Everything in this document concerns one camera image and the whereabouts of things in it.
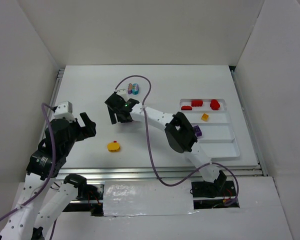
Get red studded lego brick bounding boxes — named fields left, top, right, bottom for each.
left=191, top=99, right=204, bottom=107

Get purple flower lego piece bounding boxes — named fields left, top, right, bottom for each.
left=193, top=125, right=203, bottom=138

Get small yellow lego brick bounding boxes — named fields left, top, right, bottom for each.
left=201, top=113, right=210, bottom=122

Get red flower lego piece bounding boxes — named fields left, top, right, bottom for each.
left=210, top=99, right=221, bottom=111

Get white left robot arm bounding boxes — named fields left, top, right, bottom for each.
left=0, top=112, right=96, bottom=240

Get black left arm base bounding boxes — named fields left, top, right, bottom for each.
left=71, top=183, right=105, bottom=217

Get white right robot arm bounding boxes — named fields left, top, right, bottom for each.
left=105, top=92, right=227, bottom=189

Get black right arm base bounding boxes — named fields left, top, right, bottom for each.
left=189, top=180, right=240, bottom=210

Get pastel flower lego stack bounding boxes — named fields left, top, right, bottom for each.
left=127, top=83, right=140, bottom=95

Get yellow round lego piece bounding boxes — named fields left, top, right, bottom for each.
left=107, top=141, right=121, bottom=153

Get white sorting tray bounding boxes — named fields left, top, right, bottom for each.
left=179, top=98, right=240, bottom=161

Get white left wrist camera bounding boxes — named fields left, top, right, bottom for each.
left=53, top=101, right=75, bottom=122

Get aluminium table frame rails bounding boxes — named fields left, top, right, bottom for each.
left=27, top=68, right=269, bottom=180

